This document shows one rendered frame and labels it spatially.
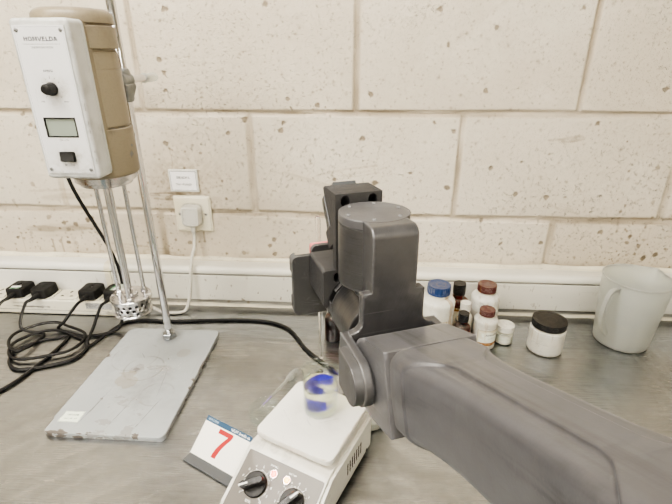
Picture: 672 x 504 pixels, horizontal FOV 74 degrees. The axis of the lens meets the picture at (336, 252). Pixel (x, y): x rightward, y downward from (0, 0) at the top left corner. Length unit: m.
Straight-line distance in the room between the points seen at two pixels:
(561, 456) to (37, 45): 0.69
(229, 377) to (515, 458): 0.74
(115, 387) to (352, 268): 0.66
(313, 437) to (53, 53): 0.59
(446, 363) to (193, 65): 0.87
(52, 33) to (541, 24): 0.81
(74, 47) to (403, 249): 0.51
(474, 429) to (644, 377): 0.84
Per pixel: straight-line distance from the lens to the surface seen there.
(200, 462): 0.76
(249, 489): 0.66
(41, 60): 0.72
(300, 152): 1.00
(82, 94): 0.70
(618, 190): 1.14
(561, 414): 0.21
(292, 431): 0.66
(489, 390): 0.24
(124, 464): 0.81
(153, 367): 0.96
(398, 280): 0.33
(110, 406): 0.90
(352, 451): 0.68
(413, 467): 0.75
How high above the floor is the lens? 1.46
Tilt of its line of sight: 24 degrees down
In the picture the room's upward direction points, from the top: straight up
